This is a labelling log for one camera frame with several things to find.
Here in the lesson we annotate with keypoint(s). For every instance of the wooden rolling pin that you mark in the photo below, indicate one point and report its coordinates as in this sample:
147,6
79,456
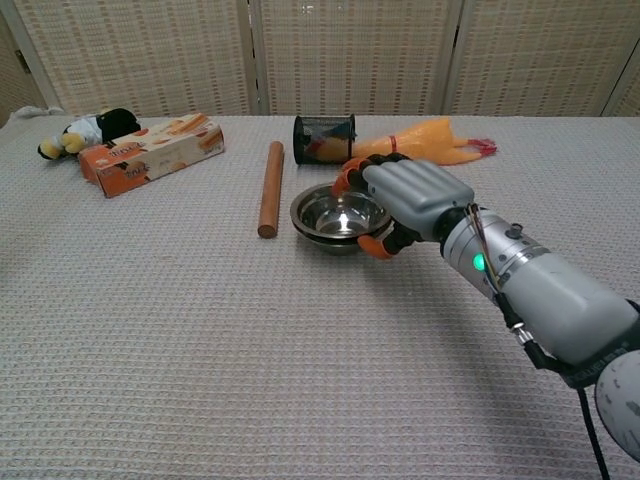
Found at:
271,190

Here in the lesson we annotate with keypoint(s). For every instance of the metal bowl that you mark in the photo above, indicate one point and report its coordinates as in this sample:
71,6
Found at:
330,247
325,215

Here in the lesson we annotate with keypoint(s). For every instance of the beige woven tablecloth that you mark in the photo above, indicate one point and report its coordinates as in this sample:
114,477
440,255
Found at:
200,350

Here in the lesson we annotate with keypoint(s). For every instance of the orange biscuit box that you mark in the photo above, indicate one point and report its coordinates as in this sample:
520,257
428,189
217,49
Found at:
155,155

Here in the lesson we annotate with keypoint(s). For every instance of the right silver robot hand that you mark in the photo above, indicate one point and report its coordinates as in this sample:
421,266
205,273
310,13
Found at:
420,192

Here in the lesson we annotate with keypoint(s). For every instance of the yellow rubber chicken toy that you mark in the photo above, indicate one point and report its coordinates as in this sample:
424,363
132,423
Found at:
425,142

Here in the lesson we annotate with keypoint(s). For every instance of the black mesh pen holder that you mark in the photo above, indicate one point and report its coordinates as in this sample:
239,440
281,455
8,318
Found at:
320,135

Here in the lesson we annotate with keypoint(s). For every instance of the black white plush toy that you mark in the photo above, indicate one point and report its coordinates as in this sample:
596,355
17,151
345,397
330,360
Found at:
100,129

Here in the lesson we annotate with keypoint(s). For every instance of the woven folding screen panel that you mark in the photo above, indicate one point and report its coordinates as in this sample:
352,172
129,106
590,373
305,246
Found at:
140,55
627,95
15,75
350,55
535,55

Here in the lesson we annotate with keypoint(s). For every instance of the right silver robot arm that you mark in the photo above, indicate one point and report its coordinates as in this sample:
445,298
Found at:
550,290

